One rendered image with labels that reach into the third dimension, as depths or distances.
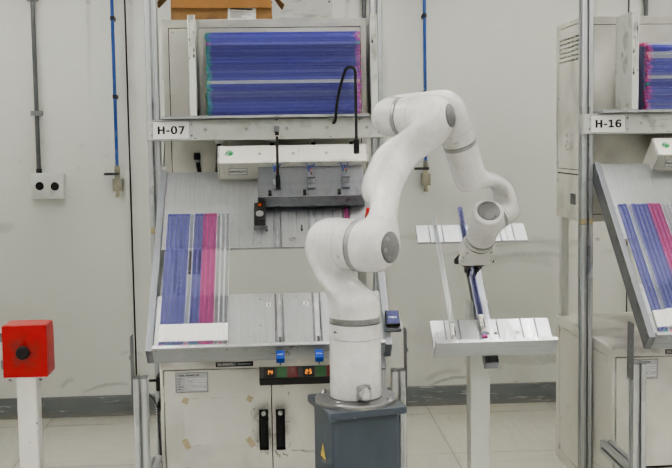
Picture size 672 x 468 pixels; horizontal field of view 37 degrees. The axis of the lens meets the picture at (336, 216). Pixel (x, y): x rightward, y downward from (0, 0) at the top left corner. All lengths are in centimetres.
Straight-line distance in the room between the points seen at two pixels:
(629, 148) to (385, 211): 157
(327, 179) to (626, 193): 99
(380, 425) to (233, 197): 118
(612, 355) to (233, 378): 122
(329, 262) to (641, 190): 145
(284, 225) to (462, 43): 198
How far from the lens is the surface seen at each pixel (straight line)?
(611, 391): 340
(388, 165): 235
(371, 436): 231
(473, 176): 267
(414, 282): 486
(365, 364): 229
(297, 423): 324
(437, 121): 239
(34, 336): 306
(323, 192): 317
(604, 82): 364
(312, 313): 294
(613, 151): 364
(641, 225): 332
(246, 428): 325
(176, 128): 330
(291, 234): 313
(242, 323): 292
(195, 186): 328
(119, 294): 488
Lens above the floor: 131
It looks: 4 degrees down
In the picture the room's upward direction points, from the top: 1 degrees counter-clockwise
